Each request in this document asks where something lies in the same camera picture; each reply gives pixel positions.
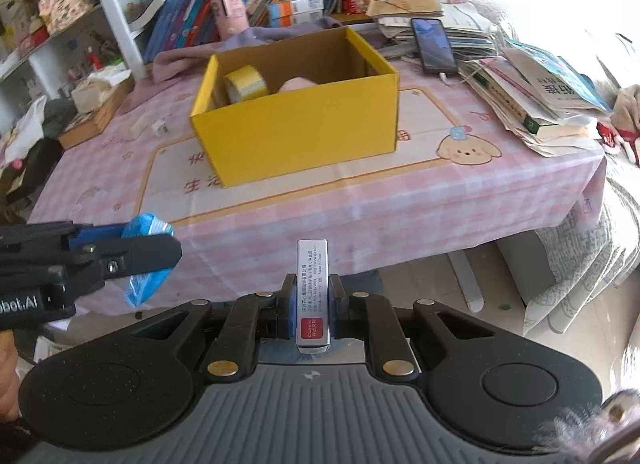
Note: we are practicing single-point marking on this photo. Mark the orange and white box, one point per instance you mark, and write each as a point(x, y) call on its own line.
point(295, 11)

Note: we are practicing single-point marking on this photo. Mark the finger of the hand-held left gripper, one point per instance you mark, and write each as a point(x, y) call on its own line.
point(100, 234)
point(145, 254)

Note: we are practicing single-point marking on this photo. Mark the small white block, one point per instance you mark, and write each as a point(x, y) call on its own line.
point(134, 125)
point(160, 127)

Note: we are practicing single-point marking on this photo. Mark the white side shelf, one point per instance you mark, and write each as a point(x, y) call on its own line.
point(40, 54)

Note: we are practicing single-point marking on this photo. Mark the mauve pink cloth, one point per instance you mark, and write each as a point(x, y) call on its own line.
point(180, 61)

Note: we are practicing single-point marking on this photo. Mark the light blue cover book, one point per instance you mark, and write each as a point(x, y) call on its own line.
point(555, 76)

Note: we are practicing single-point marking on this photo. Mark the thick white green book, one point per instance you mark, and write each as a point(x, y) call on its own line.
point(540, 126)

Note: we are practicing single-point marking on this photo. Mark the pink checked tablecloth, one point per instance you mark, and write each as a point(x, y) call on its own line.
point(350, 214)

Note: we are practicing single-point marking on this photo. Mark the pink plush pig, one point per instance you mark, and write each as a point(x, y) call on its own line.
point(299, 85)

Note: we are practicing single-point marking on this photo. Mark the beige and red plush toy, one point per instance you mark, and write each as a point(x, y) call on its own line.
point(625, 119)

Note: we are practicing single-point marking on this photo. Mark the white bookshelf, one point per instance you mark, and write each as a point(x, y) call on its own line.
point(117, 19)

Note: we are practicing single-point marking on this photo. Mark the black bag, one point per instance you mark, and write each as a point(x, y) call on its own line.
point(30, 169)

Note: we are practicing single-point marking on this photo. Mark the grey quilted blanket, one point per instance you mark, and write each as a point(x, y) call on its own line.
point(590, 254)

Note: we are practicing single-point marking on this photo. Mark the blue plastic packet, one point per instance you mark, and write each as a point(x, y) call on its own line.
point(150, 226)

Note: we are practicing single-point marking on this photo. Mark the black smartphone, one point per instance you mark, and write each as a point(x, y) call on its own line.
point(434, 46)

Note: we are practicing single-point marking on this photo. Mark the white table leg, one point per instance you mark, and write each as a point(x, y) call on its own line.
point(465, 279)

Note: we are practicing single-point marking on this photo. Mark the stack of papers and books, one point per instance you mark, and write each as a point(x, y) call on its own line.
point(500, 94)

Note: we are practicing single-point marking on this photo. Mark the brown paper envelope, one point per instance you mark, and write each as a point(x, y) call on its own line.
point(405, 6)

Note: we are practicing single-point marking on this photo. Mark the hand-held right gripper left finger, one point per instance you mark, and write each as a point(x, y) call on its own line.
point(287, 309)

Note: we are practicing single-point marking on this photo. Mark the pink carton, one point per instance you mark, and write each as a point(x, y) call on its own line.
point(230, 11)

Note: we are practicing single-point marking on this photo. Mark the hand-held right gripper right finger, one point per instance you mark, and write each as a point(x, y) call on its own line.
point(337, 309)

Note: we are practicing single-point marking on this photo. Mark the person's left forearm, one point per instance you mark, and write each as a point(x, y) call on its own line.
point(6, 374)

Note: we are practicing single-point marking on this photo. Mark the small silver box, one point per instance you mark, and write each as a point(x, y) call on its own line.
point(313, 284)

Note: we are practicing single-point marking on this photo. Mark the fuzzy grey sleeve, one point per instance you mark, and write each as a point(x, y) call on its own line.
point(580, 436)

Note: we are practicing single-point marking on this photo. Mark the yellow cardboard box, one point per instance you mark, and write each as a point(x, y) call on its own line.
point(300, 134)

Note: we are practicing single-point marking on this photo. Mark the yellow tape roll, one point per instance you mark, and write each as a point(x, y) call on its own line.
point(246, 85)

